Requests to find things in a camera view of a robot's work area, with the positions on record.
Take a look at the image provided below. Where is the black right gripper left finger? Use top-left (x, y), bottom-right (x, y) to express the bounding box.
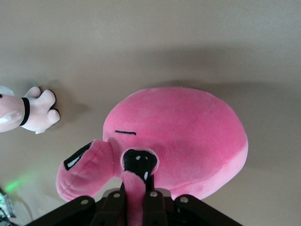
top-left (30, 183), bottom-right (128, 226)

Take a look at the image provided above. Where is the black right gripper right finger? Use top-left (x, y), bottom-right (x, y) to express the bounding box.
top-left (143, 179), bottom-right (243, 226)

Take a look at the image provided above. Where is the pink round plush toy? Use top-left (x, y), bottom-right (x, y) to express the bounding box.
top-left (55, 87), bottom-right (249, 226)

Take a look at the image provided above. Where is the white and pink plush dog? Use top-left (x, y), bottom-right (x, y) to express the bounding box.
top-left (0, 85), bottom-right (61, 135)

